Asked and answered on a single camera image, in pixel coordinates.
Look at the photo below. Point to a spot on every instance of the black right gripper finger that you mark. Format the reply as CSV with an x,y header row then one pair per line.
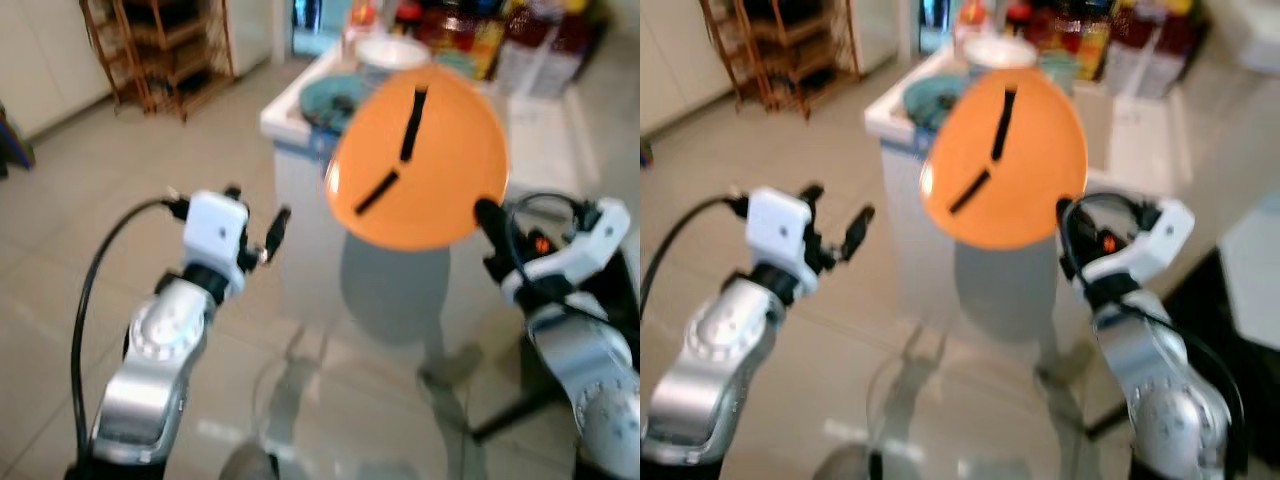
x,y
1072,218
490,222

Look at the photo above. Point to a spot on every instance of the orange plate with black strips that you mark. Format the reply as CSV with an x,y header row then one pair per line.
x,y
1035,195
440,200

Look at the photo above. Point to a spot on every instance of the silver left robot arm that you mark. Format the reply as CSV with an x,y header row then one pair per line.
x,y
150,380
705,380

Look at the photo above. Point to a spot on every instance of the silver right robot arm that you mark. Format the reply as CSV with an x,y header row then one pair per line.
x,y
590,390
1160,390

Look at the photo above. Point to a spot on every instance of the brown wooden rack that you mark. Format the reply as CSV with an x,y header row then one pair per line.
x,y
160,50
785,45

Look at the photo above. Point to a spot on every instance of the white box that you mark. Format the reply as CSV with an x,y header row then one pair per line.
x,y
1252,270

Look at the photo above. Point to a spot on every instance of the white bowl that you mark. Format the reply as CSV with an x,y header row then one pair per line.
x,y
392,55
1000,52

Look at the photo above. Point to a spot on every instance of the colourful bottles and packages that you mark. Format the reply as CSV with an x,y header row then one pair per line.
x,y
1130,40
520,40

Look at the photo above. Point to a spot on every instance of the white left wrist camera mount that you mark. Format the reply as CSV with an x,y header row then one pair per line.
x,y
780,225
215,225

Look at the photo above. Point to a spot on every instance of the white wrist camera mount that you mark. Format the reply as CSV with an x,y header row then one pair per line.
x,y
215,225
590,240
780,225
1160,235

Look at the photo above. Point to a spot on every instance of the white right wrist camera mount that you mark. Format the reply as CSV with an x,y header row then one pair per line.
x,y
1160,235
590,240

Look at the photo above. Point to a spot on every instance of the dark object at wall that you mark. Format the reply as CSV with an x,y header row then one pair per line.
x,y
14,145

